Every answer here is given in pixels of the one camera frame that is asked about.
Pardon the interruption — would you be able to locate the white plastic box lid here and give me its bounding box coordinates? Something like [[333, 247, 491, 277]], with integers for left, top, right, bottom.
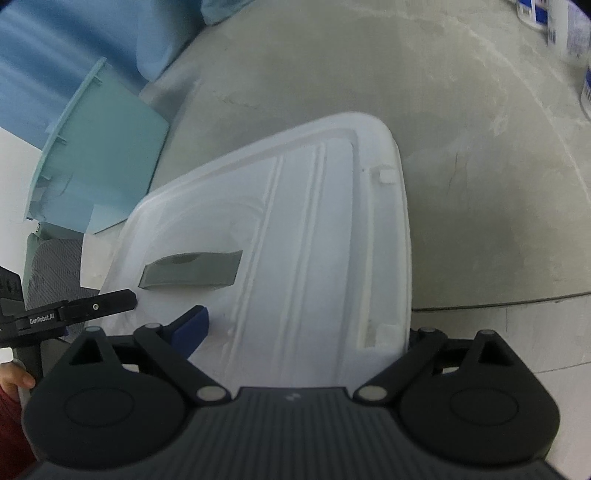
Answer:
[[81, 111, 413, 393]]

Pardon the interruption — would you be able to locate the blue label white bottle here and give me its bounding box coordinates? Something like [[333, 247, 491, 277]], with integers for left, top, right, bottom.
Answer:
[[512, 0, 551, 29], [546, 0, 591, 62], [578, 60, 591, 116]]

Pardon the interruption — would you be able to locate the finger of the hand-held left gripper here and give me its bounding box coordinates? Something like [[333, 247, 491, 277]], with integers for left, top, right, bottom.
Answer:
[[58, 288, 138, 329]]

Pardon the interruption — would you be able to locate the blue curtain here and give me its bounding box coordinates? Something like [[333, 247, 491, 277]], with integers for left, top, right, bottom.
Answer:
[[0, 0, 259, 151]]

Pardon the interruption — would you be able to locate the person's left hand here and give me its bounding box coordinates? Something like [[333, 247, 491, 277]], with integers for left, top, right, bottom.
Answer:
[[0, 360, 36, 396]]

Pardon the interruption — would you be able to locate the light blue plastic storage box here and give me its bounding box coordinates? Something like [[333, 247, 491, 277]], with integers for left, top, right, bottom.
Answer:
[[25, 58, 170, 236]]

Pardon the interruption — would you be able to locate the grey mesh chair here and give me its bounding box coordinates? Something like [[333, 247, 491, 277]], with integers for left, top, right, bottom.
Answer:
[[23, 222, 88, 374]]

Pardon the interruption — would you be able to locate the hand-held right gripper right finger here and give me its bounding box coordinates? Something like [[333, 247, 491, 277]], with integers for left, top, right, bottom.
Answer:
[[353, 327, 532, 407]]

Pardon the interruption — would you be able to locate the person's left forearm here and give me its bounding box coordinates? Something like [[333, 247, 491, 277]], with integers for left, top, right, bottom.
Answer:
[[0, 387, 37, 480]]

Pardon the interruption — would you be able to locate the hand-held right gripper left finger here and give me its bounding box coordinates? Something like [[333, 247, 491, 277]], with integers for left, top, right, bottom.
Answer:
[[60, 305, 232, 407]]

